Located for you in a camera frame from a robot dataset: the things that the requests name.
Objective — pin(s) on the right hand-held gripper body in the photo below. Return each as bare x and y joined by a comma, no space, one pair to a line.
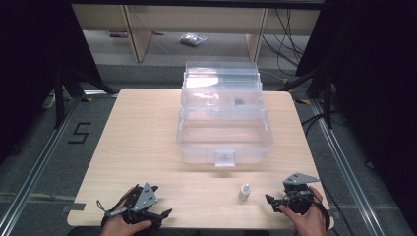
299,193

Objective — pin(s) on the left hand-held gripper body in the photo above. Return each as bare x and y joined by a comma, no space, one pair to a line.
144,198

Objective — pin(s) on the person's right hand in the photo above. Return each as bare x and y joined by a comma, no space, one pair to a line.
309,219

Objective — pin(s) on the person's left hand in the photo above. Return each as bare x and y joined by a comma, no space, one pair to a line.
118,224

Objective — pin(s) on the small white bottle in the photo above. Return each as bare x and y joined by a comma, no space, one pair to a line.
244,192

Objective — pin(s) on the clear plastic storage box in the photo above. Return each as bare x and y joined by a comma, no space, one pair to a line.
224,114

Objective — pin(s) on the black metal stand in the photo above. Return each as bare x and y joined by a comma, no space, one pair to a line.
327,98
59,98

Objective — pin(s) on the yellow black hazard tape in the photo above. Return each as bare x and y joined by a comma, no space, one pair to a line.
86,99

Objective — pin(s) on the black curtain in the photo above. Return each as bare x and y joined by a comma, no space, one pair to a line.
29,65
377,82

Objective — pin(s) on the clear plastic bag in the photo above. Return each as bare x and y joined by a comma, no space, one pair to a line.
193,39

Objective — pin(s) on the aluminium floor rail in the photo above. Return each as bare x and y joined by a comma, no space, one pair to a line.
36,167
344,170

